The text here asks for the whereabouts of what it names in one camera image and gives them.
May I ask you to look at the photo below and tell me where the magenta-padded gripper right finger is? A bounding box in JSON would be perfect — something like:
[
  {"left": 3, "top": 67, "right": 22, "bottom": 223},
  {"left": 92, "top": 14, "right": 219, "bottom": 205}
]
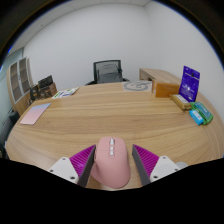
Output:
[{"left": 131, "top": 143, "right": 181, "bottom": 187}]

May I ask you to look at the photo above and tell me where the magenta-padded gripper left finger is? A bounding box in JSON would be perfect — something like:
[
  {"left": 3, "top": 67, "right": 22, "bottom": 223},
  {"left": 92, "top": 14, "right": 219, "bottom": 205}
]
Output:
[{"left": 46, "top": 144, "right": 97, "bottom": 188}]

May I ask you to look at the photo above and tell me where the pink computer mouse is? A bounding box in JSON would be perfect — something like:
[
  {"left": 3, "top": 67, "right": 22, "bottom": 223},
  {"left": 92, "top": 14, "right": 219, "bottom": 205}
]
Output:
[{"left": 90, "top": 135, "right": 132, "bottom": 190}]

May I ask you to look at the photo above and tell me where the pink and blue mouse pad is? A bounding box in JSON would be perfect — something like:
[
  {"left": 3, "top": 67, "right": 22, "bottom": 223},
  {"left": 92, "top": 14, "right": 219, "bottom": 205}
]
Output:
[{"left": 19, "top": 102, "right": 52, "bottom": 126}]

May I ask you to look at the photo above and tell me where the blue box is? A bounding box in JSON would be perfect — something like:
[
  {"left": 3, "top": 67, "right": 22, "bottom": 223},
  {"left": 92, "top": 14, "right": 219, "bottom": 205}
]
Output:
[{"left": 188, "top": 109, "right": 205, "bottom": 127}]

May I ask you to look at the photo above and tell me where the black sofa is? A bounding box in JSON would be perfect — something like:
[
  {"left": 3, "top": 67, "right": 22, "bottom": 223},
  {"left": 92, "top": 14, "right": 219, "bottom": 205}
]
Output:
[{"left": 0, "top": 109, "right": 20, "bottom": 158}]

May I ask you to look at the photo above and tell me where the tan flat box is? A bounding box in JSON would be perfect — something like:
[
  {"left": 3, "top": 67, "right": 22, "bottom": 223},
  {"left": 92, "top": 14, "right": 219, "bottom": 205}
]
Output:
[{"left": 169, "top": 93, "right": 193, "bottom": 111}]

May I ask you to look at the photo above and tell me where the green box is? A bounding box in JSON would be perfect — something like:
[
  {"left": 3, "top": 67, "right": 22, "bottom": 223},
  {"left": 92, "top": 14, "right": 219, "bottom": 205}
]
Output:
[{"left": 190, "top": 101, "right": 215, "bottom": 126}]

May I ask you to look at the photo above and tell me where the wide brown cardboard box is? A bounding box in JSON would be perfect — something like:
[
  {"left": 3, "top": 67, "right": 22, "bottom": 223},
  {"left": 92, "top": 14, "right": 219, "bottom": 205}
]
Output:
[{"left": 39, "top": 82, "right": 59, "bottom": 100}]

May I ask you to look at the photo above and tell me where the round grey printed sheet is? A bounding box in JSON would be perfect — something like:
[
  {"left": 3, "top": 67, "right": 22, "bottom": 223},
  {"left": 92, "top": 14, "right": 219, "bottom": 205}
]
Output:
[{"left": 121, "top": 80, "right": 154, "bottom": 93}]

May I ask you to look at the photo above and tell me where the black box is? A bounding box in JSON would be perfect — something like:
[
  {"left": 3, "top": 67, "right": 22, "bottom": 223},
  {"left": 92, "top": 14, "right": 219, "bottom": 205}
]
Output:
[{"left": 37, "top": 74, "right": 55, "bottom": 90}]

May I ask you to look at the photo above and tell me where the wooden side desk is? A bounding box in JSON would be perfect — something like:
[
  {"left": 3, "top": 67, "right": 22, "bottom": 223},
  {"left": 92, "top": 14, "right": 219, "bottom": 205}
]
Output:
[{"left": 138, "top": 67, "right": 183, "bottom": 85}]

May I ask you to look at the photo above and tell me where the wooden shelf unit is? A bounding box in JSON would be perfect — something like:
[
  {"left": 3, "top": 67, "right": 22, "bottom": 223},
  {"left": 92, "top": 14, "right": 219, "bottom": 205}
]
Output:
[{"left": 6, "top": 56, "right": 35, "bottom": 116}]

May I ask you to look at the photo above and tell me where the grey backpack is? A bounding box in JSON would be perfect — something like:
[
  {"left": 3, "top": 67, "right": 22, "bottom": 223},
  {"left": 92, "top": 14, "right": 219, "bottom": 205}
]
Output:
[{"left": 98, "top": 64, "right": 120, "bottom": 84}]

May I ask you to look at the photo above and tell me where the black mesh office chair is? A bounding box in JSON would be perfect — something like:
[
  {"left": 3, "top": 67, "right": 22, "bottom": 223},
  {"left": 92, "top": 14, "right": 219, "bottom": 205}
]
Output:
[{"left": 85, "top": 59, "right": 130, "bottom": 86}]

